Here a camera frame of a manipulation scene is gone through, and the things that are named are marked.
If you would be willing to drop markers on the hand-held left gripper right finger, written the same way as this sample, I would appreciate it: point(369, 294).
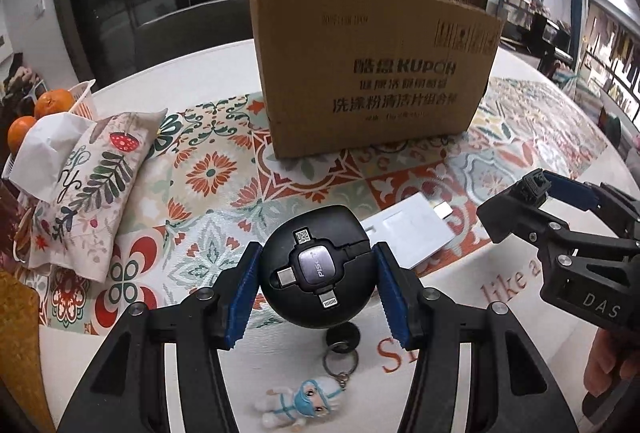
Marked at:
point(395, 298)

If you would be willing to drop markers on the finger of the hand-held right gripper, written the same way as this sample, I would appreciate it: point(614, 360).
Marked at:
point(575, 190)
point(515, 218)

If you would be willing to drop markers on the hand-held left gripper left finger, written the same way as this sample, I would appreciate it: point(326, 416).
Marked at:
point(240, 293)

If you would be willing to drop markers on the brown cardboard box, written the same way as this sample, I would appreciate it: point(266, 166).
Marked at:
point(375, 63)

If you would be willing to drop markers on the person's right hand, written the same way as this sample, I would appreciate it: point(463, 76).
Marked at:
point(605, 355)

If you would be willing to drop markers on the television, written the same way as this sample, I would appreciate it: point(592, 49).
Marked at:
point(550, 35)

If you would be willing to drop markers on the floral fabric tissue pouch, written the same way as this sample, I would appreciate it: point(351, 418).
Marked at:
point(100, 173)

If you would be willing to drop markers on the yellow woven box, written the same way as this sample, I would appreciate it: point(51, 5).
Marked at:
point(20, 353)

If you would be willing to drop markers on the white tissue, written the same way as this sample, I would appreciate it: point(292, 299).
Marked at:
point(45, 148)

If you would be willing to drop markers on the white plastic fruit basket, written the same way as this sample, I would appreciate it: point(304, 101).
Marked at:
point(82, 100)

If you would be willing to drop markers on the dark grey dining chair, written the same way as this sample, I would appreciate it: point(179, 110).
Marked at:
point(190, 33)

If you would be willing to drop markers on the orange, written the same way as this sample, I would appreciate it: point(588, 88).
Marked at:
point(54, 103)
point(22, 133)

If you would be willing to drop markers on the white light switch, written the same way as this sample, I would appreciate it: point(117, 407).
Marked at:
point(41, 5)

